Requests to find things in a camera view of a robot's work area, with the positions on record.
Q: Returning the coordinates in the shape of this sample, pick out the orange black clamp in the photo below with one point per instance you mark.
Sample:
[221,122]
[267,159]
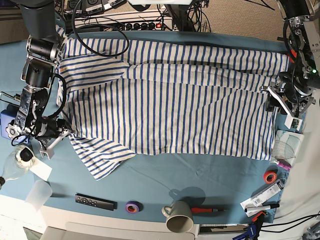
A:
[292,55]

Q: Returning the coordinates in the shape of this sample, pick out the red handled screwdriver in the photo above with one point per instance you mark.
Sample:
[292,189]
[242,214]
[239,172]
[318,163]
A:
[200,210]

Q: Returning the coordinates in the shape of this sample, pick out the purple tape roll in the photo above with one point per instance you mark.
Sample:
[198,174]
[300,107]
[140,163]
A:
[132,207]

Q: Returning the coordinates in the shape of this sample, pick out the translucent plastic cup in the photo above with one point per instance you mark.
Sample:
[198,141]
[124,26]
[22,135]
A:
[38,195]

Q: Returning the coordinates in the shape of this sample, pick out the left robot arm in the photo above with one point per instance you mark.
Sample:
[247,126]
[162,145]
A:
[300,34]

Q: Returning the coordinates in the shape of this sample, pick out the blue table cloth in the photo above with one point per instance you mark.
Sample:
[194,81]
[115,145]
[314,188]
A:
[157,180]

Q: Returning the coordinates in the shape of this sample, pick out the clear plastic bottle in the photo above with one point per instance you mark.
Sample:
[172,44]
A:
[17,164]

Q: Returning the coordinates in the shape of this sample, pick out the metal rod with spring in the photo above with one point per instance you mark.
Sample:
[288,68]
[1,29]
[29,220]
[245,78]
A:
[11,96]

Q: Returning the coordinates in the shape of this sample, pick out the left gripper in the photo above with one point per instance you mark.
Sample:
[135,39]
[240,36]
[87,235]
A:
[291,97]

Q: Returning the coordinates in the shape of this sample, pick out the white packaged item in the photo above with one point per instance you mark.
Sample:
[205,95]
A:
[261,197]

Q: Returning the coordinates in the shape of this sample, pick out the black marker pen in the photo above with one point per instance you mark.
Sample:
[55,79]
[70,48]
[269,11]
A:
[261,208]

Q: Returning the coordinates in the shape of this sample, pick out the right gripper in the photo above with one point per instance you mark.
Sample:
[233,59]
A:
[49,132]

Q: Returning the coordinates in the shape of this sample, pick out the orange tape roll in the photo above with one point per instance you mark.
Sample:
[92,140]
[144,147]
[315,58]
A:
[270,177]

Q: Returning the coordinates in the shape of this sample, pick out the white paper card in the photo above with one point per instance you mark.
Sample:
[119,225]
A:
[40,169]

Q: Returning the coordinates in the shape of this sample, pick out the black power strip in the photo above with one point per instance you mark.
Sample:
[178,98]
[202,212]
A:
[139,26]

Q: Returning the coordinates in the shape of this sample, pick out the black remote control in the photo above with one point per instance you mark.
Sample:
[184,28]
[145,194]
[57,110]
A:
[95,202]

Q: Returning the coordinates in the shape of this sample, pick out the blue black bar clamp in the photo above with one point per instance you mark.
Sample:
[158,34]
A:
[253,230]

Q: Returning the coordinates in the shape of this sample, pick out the blue white striped T-shirt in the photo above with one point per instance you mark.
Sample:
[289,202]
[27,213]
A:
[124,98]

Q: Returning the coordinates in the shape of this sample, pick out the purple small tube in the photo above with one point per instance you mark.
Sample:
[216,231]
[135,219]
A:
[283,165]

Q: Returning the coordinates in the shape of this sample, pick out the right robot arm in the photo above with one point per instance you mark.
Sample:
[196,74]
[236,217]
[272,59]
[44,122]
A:
[44,45]

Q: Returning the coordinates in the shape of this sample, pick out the blue box with knob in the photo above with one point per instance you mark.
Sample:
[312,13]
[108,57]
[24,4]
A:
[6,117]

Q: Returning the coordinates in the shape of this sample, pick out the grey ceramic mug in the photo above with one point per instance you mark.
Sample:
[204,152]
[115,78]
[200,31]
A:
[179,218]

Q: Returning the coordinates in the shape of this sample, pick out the leaf patterned paper roll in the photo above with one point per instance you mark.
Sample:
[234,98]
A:
[286,146]

